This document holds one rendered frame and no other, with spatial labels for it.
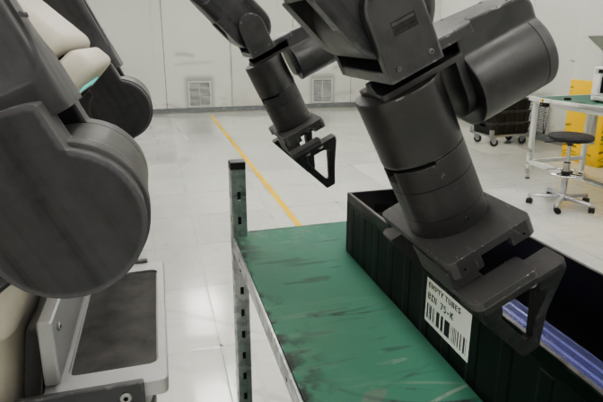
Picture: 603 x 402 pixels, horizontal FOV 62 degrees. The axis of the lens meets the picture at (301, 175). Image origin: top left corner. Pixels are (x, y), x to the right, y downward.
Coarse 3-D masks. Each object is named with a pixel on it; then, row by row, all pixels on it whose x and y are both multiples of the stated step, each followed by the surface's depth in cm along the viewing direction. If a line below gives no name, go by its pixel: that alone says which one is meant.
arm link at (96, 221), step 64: (0, 0) 24; (0, 64) 24; (0, 128) 23; (64, 128) 25; (0, 192) 23; (64, 192) 24; (128, 192) 25; (0, 256) 24; (64, 256) 25; (128, 256) 26
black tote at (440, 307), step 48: (384, 192) 91; (384, 240) 75; (528, 240) 69; (384, 288) 77; (432, 288) 62; (576, 288) 62; (432, 336) 63; (480, 336) 53; (576, 336) 62; (480, 384) 54; (528, 384) 46; (576, 384) 41
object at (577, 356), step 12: (504, 312) 63; (516, 312) 63; (552, 336) 57; (564, 336) 57; (552, 348) 55; (564, 348) 55; (576, 348) 55; (576, 360) 53; (588, 360) 53; (588, 372) 51; (600, 372) 51; (600, 384) 50
